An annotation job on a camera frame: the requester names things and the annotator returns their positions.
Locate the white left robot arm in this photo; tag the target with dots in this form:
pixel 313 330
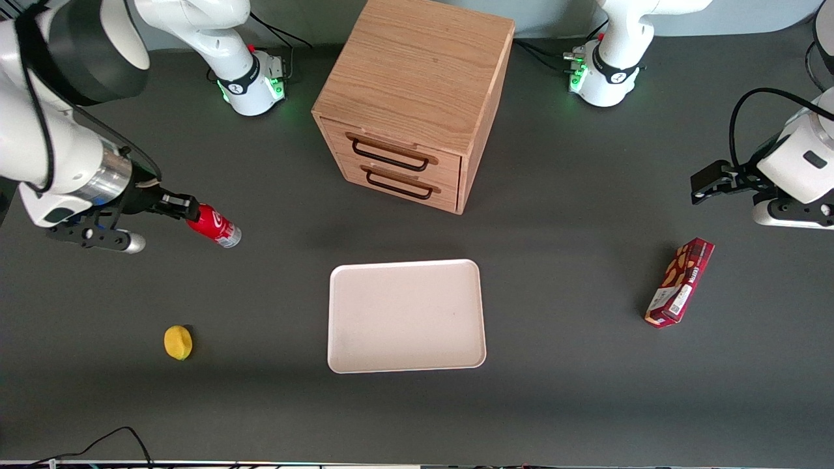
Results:
pixel 805 163

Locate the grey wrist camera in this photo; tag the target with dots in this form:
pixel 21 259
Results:
pixel 791 215
pixel 98 237

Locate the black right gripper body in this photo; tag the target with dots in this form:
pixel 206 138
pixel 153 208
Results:
pixel 144 197

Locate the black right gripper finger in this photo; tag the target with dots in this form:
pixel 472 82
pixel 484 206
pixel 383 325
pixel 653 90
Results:
pixel 179 200
pixel 182 214

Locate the red soda can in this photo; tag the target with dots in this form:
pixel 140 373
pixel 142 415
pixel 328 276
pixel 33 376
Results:
pixel 214 225

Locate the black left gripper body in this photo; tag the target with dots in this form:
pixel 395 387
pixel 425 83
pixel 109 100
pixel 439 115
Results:
pixel 741 178

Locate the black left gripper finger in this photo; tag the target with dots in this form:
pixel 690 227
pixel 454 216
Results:
pixel 713 173
pixel 715 193

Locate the red snack box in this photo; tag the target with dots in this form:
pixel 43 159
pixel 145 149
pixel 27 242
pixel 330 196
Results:
pixel 679 282

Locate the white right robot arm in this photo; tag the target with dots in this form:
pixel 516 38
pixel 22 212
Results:
pixel 58 140

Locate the wooden drawer cabinet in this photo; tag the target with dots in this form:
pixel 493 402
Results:
pixel 417 71

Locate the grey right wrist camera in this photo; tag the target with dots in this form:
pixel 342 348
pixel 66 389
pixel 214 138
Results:
pixel 98 237

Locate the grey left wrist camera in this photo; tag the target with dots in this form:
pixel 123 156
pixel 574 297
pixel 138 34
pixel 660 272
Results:
pixel 791 215

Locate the yellow lemon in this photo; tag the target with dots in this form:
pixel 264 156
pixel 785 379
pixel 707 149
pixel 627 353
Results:
pixel 178 342

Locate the white rectangular tray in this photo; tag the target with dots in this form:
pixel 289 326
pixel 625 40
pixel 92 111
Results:
pixel 407 316

